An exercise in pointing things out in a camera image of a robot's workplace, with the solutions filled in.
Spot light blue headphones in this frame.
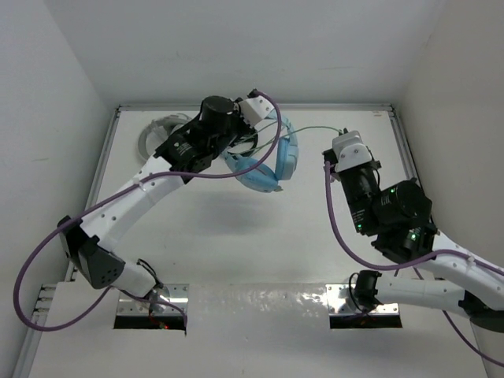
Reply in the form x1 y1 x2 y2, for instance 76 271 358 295
222 112 301 194

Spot green headphone cable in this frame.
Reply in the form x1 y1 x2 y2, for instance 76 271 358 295
226 117 343 158

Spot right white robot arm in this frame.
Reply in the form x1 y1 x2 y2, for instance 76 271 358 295
322 150 503 333

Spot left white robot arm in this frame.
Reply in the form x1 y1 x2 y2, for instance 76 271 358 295
61 96 250 298

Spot grey white headphones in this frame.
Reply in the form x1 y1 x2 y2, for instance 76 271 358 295
137 113 191 161

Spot white front cover board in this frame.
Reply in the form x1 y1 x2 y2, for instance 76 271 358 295
30 284 486 377

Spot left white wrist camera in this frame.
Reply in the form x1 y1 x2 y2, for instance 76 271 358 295
238 90 274 128

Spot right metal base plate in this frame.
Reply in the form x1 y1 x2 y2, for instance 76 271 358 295
325 283 400 317

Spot metal base plate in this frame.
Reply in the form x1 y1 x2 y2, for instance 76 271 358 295
117 284 188 317
325 283 400 317

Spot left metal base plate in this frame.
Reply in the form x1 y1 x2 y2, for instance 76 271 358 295
117 284 188 317

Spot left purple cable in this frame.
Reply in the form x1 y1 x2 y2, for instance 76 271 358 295
13 90 283 332

